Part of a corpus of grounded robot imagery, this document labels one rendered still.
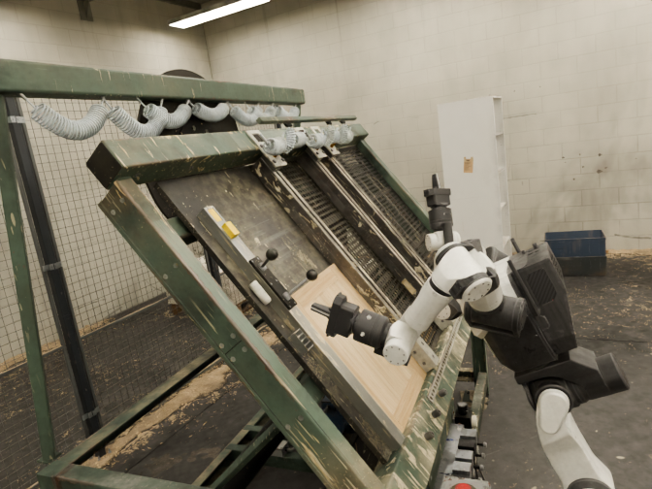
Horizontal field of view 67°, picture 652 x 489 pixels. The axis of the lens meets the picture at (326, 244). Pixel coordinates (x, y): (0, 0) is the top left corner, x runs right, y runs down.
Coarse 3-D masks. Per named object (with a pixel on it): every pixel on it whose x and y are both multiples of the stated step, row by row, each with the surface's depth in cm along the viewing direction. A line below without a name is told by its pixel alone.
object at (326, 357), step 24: (216, 240) 156; (240, 240) 158; (240, 264) 155; (264, 288) 154; (288, 312) 153; (312, 336) 153; (336, 360) 153; (360, 384) 154; (360, 408) 151; (384, 432) 150
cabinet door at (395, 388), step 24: (312, 288) 174; (336, 288) 186; (312, 312) 165; (360, 312) 187; (336, 336) 166; (360, 360) 167; (384, 360) 178; (384, 384) 168; (408, 384) 179; (384, 408) 159; (408, 408) 169
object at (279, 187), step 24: (288, 144) 194; (264, 168) 199; (288, 192) 197; (312, 216) 198; (312, 240) 198; (336, 240) 199; (336, 264) 197; (360, 288) 196; (384, 312) 194; (432, 360) 192
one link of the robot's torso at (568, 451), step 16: (544, 400) 150; (560, 400) 149; (544, 416) 152; (560, 416) 150; (544, 432) 154; (560, 432) 152; (576, 432) 158; (544, 448) 156; (560, 448) 155; (576, 448) 154; (560, 464) 157; (576, 464) 155; (592, 464) 155; (576, 480) 156; (592, 480) 154; (608, 480) 156
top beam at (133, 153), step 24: (120, 144) 136; (144, 144) 144; (168, 144) 153; (192, 144) 163; (216, 144) 174; (240, 144) 187; (336, 144) 284; (96, 168) 134; (120, 168) 131; (144, 168) 140; (168, 168) 151; (192, 168) 165; (216, 168) 181
